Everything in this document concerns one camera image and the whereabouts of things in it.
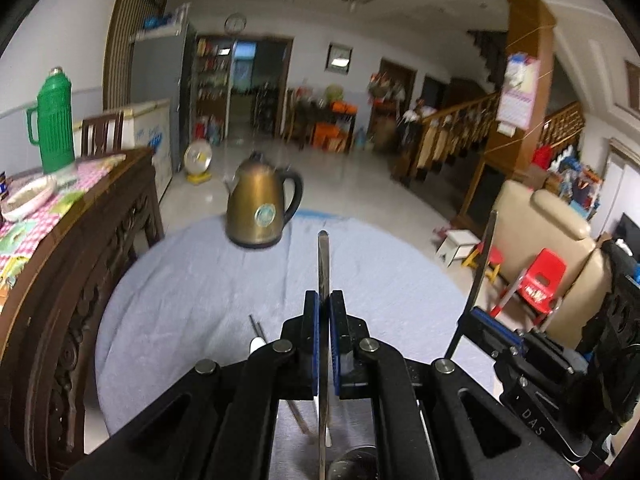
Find small white stool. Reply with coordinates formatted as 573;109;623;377
436;230;482;267

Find shelf of bottles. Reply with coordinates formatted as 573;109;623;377
196;37;233;138

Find black screen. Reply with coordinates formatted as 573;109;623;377
614;212;640;261

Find blue bag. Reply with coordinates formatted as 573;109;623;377
142;2;191;32

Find small yellow fan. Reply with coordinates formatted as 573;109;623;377
183;140;213;184

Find pink checkered cloth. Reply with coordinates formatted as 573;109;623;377
0;154;127;306

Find grey refrigerator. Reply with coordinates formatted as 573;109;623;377
130;22;197;171

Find brown wooden door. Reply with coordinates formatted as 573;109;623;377
378;58;417;108

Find pile of colourful bags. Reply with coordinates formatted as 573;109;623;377
532;145;608;221

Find wooden chair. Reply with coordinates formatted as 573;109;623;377
80;111;126;158

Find carved wooden sideboard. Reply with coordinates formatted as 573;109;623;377
0;147;166;480

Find small yellow red stool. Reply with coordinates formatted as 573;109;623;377
462;242;503;281

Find orange cardboard boxes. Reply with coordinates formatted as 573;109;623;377
312;122;351;153

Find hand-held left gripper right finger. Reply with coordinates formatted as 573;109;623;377
327;290;581;480

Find red plastic child chair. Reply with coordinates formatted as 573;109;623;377
492;248;567;321

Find long wooden stair railing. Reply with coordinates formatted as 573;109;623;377
395;91;501;186

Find white shallow bowl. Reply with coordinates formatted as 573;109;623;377
1;174;58;222

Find wall calendar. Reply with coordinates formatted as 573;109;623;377
496;52;541;128

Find beige leather sofa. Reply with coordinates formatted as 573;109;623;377
492;180;613;321

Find wooden pillar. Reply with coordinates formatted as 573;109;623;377
465;0;557;226

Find short wooden stair railing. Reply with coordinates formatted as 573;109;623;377
540;101;586;148

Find metal perforated utensil holder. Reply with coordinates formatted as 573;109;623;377
327;446;382;480

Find dark wooden side table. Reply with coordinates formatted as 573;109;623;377
287;87;358;153

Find bronze electric kettle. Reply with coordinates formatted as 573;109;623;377
222;151;304;250

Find green thermos flask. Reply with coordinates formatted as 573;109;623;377
26;66;76;175

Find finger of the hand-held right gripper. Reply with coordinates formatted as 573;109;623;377
457;307;525;361

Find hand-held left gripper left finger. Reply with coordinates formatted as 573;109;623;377
60;290;321;480

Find white chest freezer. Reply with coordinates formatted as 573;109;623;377
72;99;175;201

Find framed wall picture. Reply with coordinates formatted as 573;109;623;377
326;43;353;75

